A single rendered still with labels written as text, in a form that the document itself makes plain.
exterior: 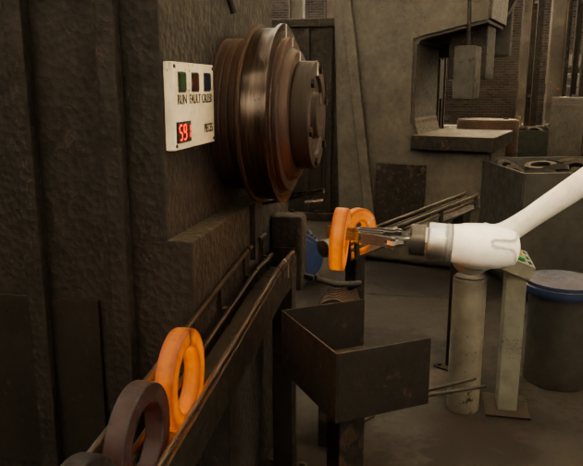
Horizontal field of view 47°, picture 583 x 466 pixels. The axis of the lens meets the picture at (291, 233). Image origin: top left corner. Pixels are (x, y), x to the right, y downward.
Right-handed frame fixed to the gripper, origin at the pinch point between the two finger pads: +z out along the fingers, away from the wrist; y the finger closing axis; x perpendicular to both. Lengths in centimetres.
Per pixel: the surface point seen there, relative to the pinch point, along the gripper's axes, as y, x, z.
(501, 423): 74, -82, -54
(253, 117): -2.2, 26.3, 22.4
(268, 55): 2.1, 41.0, 20.3
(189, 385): -47, -21, 21
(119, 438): -78, -15, 20
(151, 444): -66, -23, 21
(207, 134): -5.8, 22.0, 32.4
